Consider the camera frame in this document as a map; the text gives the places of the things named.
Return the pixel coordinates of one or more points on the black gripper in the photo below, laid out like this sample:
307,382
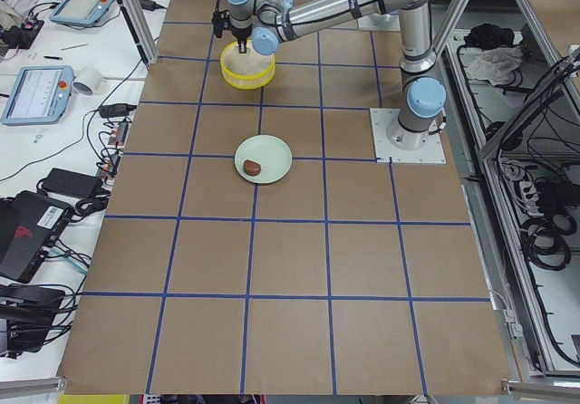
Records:
239,34

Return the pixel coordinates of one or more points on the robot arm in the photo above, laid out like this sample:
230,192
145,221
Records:
267,23

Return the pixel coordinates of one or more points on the bottom yellow steamer layer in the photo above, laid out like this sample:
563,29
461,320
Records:
246,71

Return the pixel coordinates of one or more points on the light green plate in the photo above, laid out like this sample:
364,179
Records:
269,152

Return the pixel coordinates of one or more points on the dark red bun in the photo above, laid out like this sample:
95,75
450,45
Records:
251,168

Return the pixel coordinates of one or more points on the white tape roll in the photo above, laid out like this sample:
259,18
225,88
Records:
89,81

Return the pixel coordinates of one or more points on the far blue teach pendant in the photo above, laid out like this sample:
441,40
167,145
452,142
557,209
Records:
82,13

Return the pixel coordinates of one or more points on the blue teach pendant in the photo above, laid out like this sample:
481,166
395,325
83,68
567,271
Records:
39,95
82,13

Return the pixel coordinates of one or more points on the near blue teach pendant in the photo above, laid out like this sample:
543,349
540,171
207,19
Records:
39,95

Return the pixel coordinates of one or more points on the black power adapter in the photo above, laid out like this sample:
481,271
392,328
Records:
70,183

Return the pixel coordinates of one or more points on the black red computer box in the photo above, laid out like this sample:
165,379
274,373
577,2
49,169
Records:
30,223

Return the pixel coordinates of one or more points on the aluminium frame post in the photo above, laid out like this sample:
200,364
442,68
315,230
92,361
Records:
139,31

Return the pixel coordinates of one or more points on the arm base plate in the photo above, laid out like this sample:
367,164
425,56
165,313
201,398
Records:
393,144

